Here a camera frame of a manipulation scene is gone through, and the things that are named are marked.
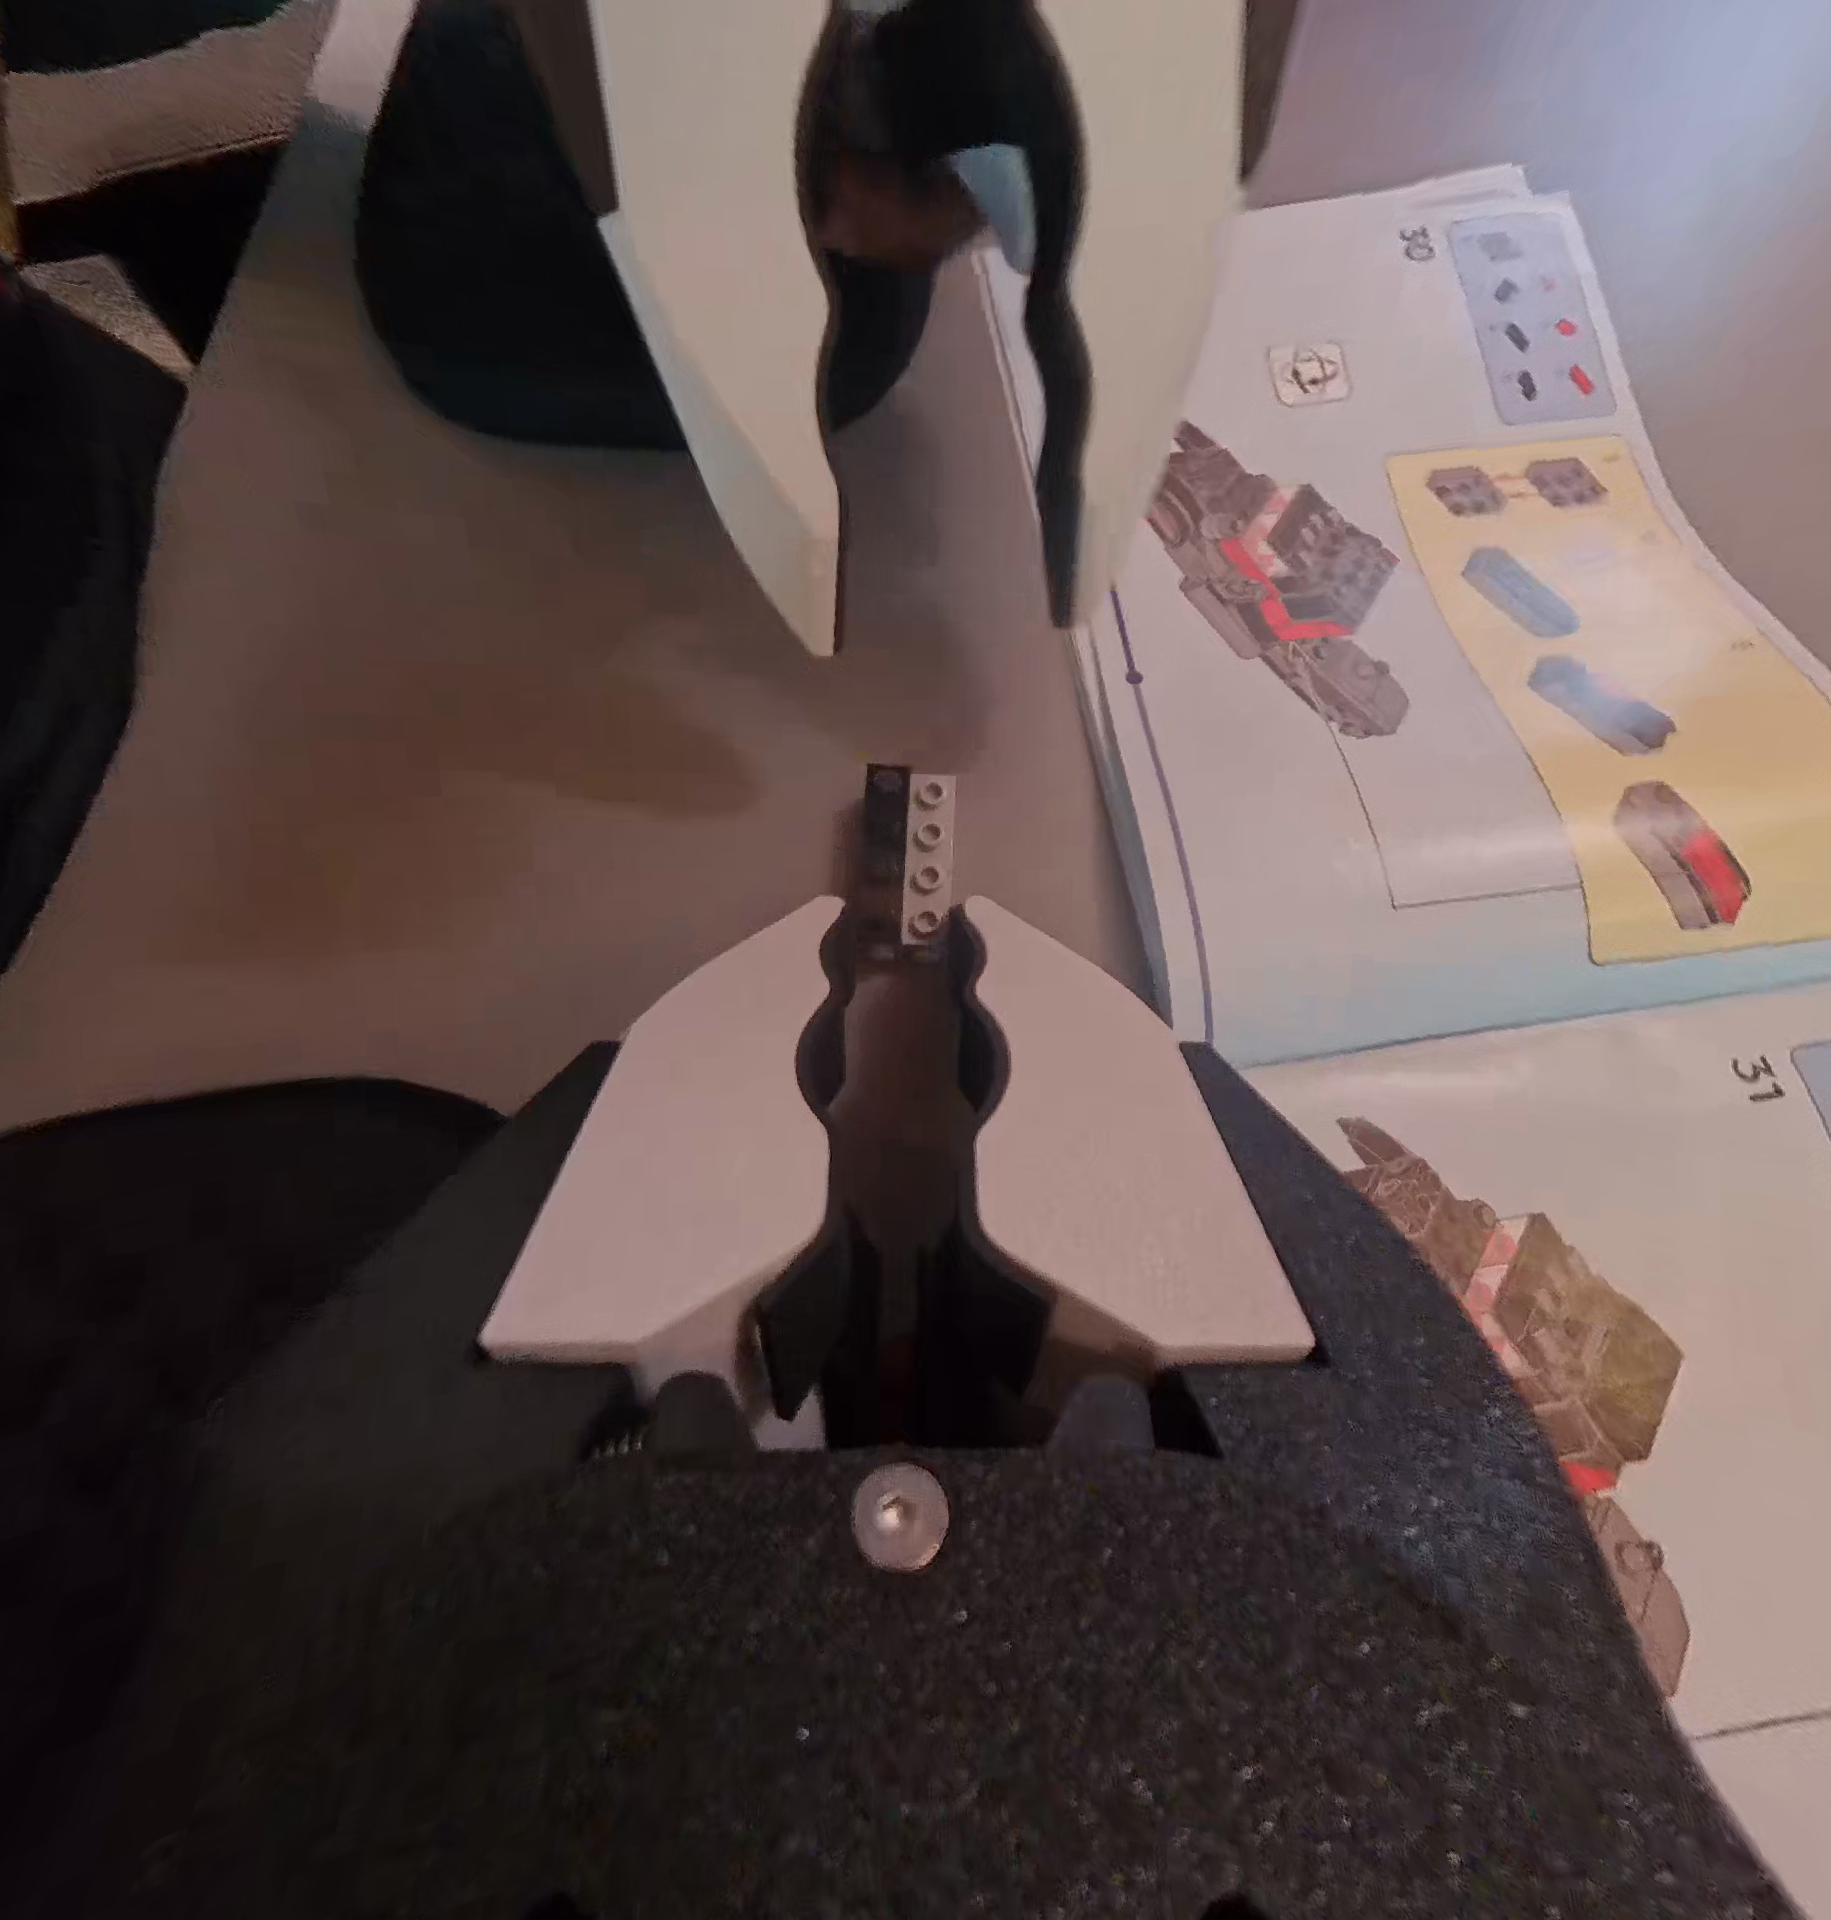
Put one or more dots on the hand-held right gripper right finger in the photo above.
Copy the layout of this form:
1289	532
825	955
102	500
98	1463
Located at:
1140	1170

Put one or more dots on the building steps instruction booklet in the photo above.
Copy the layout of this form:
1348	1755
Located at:
1454	975

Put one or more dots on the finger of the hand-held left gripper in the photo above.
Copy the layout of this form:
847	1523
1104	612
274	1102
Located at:
707	226
1156	226

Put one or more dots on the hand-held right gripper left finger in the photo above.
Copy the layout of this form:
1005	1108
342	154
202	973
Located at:
659	1170

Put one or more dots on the grey and black brick block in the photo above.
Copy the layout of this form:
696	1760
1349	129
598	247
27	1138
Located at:
931	855

